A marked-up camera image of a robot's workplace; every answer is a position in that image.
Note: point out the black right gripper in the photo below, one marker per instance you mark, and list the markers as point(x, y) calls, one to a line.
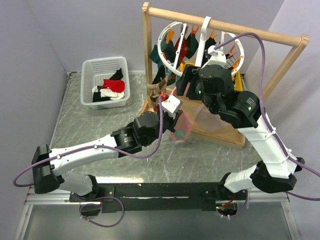
point(191, 75)

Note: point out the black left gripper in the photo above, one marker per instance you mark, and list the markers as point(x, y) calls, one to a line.
point(172, 121)

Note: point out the pink patterned sock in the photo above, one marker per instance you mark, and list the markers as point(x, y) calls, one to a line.
point(182, 134)

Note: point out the teal green sock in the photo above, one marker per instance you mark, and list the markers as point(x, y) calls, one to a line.
point(169, 50)

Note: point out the argyle patterned knit sock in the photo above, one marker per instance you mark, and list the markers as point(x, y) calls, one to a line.
point(156, 90)

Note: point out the white round clip hanger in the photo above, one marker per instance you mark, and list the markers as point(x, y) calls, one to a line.
point(199, 41)

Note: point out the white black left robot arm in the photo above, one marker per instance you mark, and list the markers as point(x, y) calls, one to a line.
point(52, 170)

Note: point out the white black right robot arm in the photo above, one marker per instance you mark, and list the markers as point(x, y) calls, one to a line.
point(275, 172)

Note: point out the red snowflake sock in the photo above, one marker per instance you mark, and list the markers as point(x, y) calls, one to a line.
point(183, 50)

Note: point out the yellow plastic tray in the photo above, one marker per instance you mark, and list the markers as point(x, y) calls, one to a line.
point(210, 79)

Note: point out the white plastic laundry basket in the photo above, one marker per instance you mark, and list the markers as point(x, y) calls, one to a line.
point(94, 71)

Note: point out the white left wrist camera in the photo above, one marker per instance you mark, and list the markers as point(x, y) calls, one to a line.
point(170, 104)

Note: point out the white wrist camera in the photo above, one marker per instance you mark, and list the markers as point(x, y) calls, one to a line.
point(217, 57)
point(170, 104)

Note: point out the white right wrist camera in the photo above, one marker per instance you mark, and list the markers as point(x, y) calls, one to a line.
point(217, 57)

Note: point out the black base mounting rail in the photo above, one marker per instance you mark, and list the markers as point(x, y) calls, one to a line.
point(116, 197)

